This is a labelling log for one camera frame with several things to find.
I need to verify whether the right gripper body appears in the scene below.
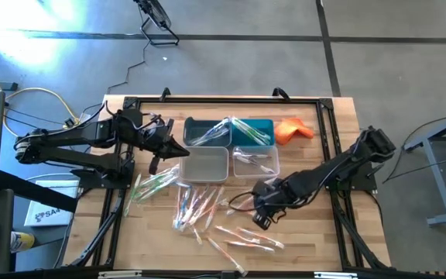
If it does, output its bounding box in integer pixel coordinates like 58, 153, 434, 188
259, 181, 288, 218

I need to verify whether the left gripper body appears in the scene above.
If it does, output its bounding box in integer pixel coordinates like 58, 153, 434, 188
137, 129, 176, 156

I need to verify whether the slate grey plastic bin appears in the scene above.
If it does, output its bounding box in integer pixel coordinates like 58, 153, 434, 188
183, 115, 232, 148

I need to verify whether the clear plastic bin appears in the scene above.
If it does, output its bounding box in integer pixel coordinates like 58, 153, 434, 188
232, 145, 280, 179

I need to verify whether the beige plastic bin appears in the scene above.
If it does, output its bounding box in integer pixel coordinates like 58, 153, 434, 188
178, 145, 230, 183

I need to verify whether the teal plastic bin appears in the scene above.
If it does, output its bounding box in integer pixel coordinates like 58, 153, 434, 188
230, 118, 276, 148

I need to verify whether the orange cloth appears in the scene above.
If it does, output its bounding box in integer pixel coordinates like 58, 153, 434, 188
273, 117, 315, 146

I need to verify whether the yellow power splitter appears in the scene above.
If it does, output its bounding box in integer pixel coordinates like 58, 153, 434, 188
62, 117, 92, 131

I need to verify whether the white metal plate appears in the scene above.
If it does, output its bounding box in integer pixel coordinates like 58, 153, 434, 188
98, 270, 142, 279
314, 270, 358, 279

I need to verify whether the white printed box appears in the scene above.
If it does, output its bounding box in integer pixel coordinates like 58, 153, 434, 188
23, 179, 81, 228

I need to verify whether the black floor fan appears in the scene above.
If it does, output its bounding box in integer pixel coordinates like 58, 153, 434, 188
132, 0, 180, 47

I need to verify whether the yellow can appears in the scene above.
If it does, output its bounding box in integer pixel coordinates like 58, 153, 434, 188
9, 231, 36, 253

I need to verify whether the grey metal stand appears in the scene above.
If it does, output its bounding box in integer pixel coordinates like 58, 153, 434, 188
400, 108, 446, 228

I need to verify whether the black floor cable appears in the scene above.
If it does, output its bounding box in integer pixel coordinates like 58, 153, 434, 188
81, 40, 149, 117

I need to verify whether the yellow cable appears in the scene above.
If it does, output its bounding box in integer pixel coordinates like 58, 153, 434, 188
0, 64, 83, 143

